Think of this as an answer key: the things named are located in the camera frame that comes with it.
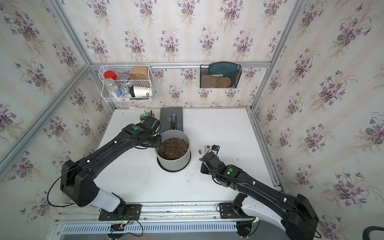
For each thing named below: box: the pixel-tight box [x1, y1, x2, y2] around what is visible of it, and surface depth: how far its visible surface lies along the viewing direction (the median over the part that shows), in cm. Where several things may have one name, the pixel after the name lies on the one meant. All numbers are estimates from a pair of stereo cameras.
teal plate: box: [208, 62, 238, 87], surface depth 95 cm
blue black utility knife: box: [170, 113, 177, 130], surface depth 107 cm
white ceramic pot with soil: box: [155, 129, 191, 171], surface depth 86 cm
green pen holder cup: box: [139, 109, 156, 121], surface depth 100 cm
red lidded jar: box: [104, 70, 117, 80], surface depth 94 cm
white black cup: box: [129, 85, 152, 98], surface depth 95 cm
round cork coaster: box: [216, 77, 231, 89], surface depth 99 cm
